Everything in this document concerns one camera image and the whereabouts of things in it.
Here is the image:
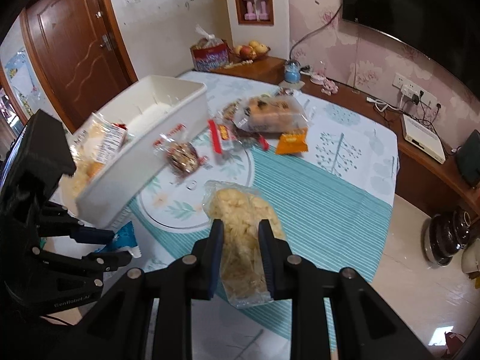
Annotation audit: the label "clear bag rice crisps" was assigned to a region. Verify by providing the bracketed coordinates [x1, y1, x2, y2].
[202, 180, 287, 309]

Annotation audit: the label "large cracker package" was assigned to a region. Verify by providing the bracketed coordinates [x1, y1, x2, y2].
[70, 113, 128, 185]

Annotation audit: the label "white plastic storage bin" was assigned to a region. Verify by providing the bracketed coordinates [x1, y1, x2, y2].
[58, 75, 208, 228]

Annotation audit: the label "blue snack wrapper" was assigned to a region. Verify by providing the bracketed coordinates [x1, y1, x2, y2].
[96, 221, 142, 258]

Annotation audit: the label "patterned tablecloth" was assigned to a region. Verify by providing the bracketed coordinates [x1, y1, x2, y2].
[48, 70, 401, 360]

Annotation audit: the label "small nut snack packet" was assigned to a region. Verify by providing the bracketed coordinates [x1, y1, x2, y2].
[153, 124, 208, 178]

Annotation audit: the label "orange snack packet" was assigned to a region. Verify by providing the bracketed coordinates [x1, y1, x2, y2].
[275, 127, 308, 155]

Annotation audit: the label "red yellow snack packet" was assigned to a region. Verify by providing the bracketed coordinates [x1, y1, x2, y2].
[208, 118, 241, 155]

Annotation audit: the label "bag of round pastries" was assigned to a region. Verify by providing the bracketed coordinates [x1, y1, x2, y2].
[233, 95, 308, 133]

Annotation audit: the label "black stacked pots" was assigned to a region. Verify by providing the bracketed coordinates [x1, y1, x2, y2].
[422, 206, 473, 267]

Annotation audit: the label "pink ceramic figurines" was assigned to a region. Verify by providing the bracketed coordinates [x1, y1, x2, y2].
[310, 72, 338, 95]

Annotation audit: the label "blue glass jar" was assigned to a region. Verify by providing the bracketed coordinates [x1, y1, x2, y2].
[284, 59, 301, 84]

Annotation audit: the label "white set-top box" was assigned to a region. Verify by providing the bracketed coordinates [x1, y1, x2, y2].
[402, 115, 446, 164]

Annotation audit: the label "wooden door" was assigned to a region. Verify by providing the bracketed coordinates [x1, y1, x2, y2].
[19, 0, 137, 132]

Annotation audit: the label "wooden tv bench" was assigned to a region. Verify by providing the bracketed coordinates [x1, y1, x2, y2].
[209, 55, 480, 226]

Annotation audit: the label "fruit bowl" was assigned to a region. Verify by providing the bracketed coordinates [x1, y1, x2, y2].
[230, 41, 270, 61]

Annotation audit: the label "red gift box with bag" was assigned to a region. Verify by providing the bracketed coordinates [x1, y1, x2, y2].
[190, 24, 230, 72]

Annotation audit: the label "dark green appliance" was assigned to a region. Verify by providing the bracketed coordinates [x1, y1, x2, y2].
[455, 129, 480, 189]

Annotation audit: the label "white power strip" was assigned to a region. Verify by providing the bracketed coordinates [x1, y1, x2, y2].
[392, 73, 438, 108]

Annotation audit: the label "pink dumbbells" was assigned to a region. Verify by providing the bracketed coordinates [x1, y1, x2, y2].
[243, 0, 270, 21]

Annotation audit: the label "black television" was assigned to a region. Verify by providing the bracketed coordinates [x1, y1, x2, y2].
[343, 0, 479, 95]

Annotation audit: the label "white wall shelf unit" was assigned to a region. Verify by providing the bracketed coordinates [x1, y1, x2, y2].
[227, 0, 290, 59]

